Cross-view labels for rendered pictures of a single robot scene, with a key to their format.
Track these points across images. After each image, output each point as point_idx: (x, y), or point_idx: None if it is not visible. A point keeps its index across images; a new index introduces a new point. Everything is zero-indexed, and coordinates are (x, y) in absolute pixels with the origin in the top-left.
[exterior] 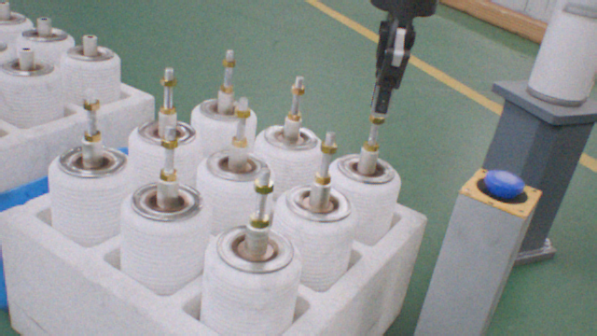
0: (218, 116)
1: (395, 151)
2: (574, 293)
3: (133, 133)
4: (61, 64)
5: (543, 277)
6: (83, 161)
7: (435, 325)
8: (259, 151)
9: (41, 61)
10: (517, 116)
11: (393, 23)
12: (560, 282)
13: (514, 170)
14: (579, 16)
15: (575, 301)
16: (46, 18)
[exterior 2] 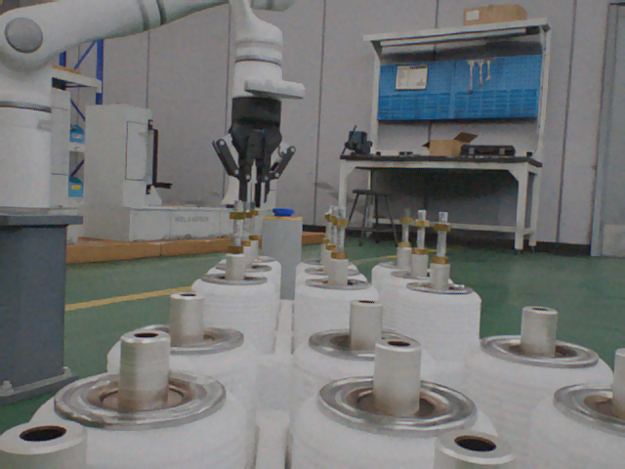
0: (258, 277)
1: None
2: (84, 363)
3: (366, 290)
4: (242, 381)
5: (71, 371)
6: (448, 287)
7: None
8: (274, 281)
9: (320, 343)
10: (41, 236)
11: (279, 131)
12: (71, 367)
13: (57, 286)
14: (49, 131)
15: (98, 363)
16: (131, 335)
